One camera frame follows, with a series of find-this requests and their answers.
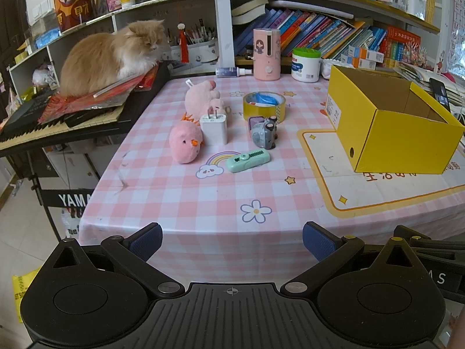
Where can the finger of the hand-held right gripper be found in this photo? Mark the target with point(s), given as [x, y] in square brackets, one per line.
[421, 237]
[443, 255]

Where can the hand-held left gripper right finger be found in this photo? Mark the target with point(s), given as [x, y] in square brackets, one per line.
[319, 241]

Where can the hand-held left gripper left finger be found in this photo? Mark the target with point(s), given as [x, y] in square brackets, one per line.
[147, 241]

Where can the yellow cardboard box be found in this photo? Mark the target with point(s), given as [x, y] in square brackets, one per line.
[399, 141]

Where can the yellow tape roll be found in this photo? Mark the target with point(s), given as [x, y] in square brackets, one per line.
[261, 114]

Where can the pink pig plush toy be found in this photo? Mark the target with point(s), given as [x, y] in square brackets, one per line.
[199, 98]

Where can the person's right forearm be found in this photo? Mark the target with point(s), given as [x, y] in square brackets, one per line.
[457, 334]

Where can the pink checked tablecloth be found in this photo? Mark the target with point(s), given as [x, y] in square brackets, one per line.
[181, 196]

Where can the white printed bag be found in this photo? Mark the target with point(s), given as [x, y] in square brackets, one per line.
[71, 225]

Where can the black keyboard stand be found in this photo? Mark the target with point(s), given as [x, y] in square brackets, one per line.
[72, 200]

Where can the pink chick plush toy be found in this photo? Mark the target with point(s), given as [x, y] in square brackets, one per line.
[185, 143]

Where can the mint green utility cutter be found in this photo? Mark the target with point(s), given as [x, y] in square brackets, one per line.
[250, 160]

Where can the grey toy car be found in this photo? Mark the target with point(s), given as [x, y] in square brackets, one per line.
[261, 136]

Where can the white charger plug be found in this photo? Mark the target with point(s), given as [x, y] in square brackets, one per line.
[214, 131]

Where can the yellow plastic bag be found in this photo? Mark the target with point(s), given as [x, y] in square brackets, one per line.
[23, 291]

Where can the black flat case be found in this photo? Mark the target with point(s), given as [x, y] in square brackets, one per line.
[80, 119]

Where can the black smartphone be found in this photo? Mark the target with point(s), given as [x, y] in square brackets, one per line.
[439, 94]

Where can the black electronic keyboard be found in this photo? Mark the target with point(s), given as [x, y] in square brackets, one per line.
[145, 94]

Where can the stack of red paper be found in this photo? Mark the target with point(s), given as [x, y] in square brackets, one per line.
[83, 103]

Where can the blue plastic tape holder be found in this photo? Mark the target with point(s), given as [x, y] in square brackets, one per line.
[263, 99]

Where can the white plastic strip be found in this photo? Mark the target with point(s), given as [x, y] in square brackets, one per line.
[116, 86]

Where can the pile of open books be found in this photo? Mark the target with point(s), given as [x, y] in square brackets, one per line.
[414, 74]

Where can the white canister green lid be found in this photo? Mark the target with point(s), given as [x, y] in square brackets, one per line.
[305, 67]

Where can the white pleated paper cups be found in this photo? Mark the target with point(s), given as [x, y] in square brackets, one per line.
[330, 66]

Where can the stack of small medicine boxes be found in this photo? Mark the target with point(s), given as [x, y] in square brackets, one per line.
[363, 58]

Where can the fluffy orange white cat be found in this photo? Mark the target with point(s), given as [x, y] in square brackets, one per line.
[105, 58]

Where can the small spray bottle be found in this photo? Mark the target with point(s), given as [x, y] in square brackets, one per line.
[229, 71]

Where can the pink cartoon humidifier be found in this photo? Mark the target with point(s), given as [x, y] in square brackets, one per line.
[267, 58]

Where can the white crumpled plastic bag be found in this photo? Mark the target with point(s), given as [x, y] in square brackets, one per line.
[43, 77]

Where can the red book set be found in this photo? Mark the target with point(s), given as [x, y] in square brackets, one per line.
[399, 41]

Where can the white pen holder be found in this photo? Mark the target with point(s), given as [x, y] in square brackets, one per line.
[203, 51]

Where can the red tassel ornament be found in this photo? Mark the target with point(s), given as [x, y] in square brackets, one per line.
[183, 43]

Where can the row of colourful leaning books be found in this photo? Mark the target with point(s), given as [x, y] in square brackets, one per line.
[308, 29]

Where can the bunch of pens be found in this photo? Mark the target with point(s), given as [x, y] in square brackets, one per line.
[196, 32]

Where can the blue packet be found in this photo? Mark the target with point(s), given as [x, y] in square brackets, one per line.
[47, 39]

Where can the white shelf unit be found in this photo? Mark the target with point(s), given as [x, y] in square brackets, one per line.
[223, 25]

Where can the thick white-paged book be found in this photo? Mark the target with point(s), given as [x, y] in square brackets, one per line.
[250, 4]
[247, 19]

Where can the orange cartoon figure bag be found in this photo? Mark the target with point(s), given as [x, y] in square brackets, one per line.
[74, 5]

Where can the alphabet wall poster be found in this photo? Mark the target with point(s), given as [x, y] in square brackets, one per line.
[457, 29]

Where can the white wall switch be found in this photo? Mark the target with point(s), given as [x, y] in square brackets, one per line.
[43, 9]

